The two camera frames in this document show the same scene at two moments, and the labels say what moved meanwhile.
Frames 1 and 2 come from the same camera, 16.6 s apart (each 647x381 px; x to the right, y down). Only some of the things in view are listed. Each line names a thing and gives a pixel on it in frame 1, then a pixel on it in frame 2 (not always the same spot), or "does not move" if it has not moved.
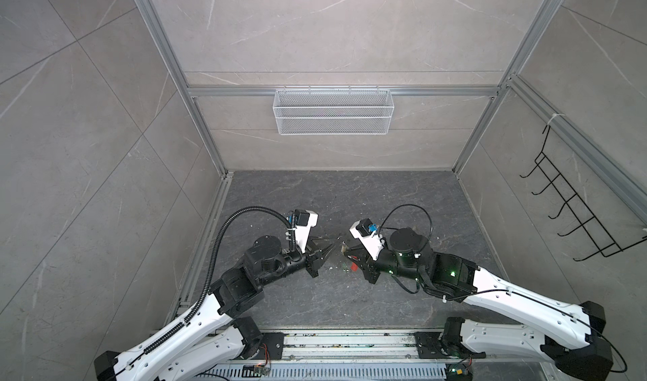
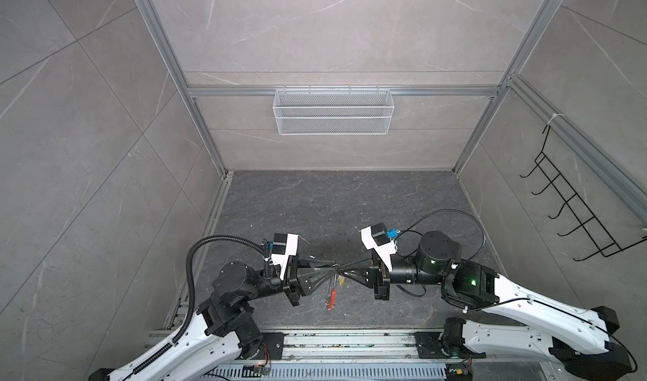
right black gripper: x=367 y=266 -> x=375 y=269
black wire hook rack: x=589 y=223 does not move
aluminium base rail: x=361 y=356 does not move
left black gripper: x=316 y=256 -> x=297 y=285
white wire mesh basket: x=333 y=112 does not move
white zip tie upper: x=553 y=115 does not move
